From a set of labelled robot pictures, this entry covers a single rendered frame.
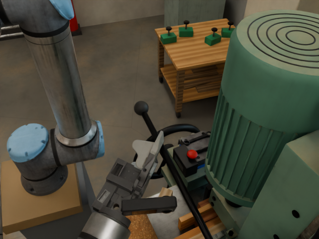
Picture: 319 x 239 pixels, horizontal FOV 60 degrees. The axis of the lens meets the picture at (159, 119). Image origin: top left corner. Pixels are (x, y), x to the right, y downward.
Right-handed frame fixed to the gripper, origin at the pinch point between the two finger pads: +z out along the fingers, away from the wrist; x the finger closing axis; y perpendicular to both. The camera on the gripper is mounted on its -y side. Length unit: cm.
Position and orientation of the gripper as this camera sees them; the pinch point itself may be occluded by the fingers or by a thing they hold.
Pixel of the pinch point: (162, 146)
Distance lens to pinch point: 66.9
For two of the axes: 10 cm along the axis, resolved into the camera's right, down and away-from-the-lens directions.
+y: -9.0, -4.1, 1.2
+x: -1.1, 5.0, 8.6
